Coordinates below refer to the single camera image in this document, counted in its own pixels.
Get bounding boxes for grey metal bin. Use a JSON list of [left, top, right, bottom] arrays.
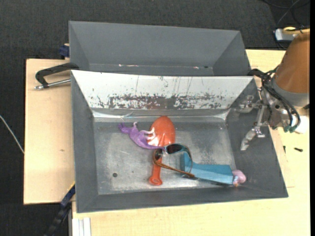
[[68, 20, 289, 213]]

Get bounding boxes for brown blue-lensed sunglasses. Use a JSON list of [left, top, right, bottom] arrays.
[[152, 143, 198, 181]]

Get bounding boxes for blue box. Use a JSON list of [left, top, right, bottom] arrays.
[[180, 152, 235, 185]]

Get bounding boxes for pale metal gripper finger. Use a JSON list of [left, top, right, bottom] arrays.
[[240, 125, 267, 152], [235, 94, 262, 114]]

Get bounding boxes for pale wood flat board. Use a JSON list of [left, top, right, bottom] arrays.
[[23, 58, 76, 205]]

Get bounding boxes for purple toy animal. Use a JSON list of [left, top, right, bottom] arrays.
[[118, 121, 165, 150]]

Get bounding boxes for orange plastic spoon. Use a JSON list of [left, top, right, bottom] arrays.
[[148, 115, 176, 186]]

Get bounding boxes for pink toy animal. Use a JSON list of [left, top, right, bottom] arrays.
[[231, 169, 247, 187]]

